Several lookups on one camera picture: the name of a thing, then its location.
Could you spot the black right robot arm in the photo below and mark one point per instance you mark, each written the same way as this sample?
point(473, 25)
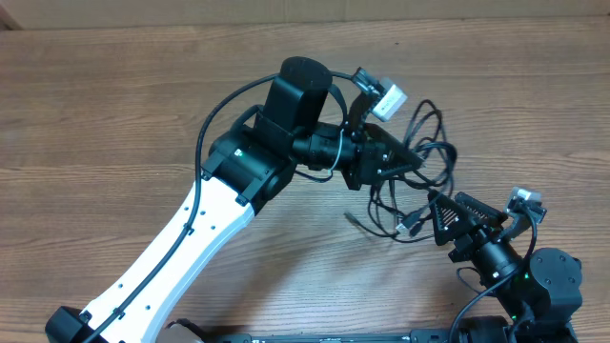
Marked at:
point(538, 288)

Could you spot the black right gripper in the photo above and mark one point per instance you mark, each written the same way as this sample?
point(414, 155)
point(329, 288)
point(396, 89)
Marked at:
point(463, 221)

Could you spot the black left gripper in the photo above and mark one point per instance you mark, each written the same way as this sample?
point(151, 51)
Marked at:
point(366, 167)

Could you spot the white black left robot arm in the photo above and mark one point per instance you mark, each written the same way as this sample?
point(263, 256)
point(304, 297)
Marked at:
point(244, 169)

